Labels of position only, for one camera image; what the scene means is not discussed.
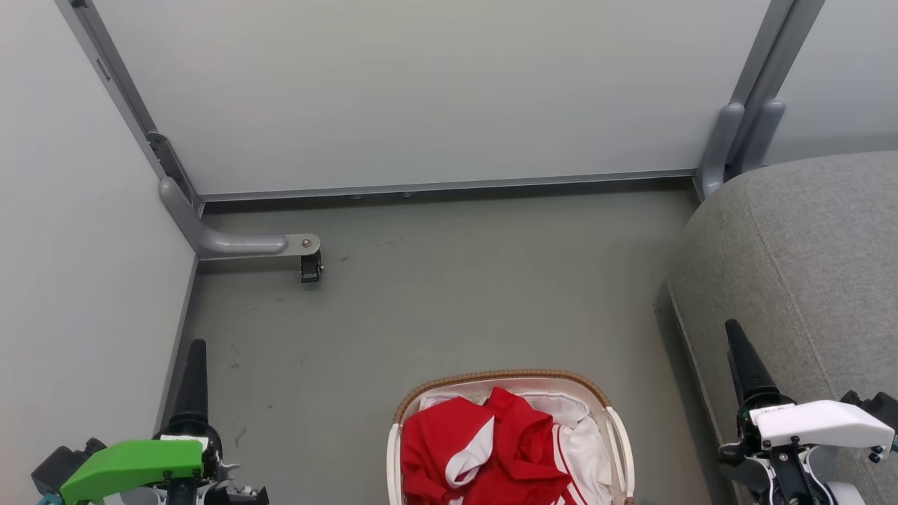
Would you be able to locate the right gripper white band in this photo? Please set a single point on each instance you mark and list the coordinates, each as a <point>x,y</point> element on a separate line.
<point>814,421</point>

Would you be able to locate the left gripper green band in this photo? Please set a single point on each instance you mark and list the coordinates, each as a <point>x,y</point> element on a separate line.
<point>133,463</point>

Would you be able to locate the grey fabric sofa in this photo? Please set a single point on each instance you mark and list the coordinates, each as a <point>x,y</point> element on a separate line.
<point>807,266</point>

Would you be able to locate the grey partition foot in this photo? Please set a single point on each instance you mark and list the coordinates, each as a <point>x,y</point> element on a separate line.
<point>231,244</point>

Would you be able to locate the black caster wheel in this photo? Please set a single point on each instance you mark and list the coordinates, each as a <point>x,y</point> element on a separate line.
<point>311,268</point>

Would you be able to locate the white laundry basket wicker rim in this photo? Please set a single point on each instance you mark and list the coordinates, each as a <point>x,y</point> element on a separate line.
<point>505,375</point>

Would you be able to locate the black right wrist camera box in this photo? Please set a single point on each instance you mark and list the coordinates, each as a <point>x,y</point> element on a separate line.
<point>873,407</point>

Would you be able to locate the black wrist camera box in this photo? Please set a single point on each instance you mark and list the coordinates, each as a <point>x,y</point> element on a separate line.
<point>873,407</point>
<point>63,463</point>

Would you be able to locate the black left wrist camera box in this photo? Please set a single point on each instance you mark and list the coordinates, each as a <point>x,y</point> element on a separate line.
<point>63,463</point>

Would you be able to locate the grey partition corner post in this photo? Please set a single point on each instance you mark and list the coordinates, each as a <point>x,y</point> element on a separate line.
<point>119,84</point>

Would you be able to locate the grey partition bottom rail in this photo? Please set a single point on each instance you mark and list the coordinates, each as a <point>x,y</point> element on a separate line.
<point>449,186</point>

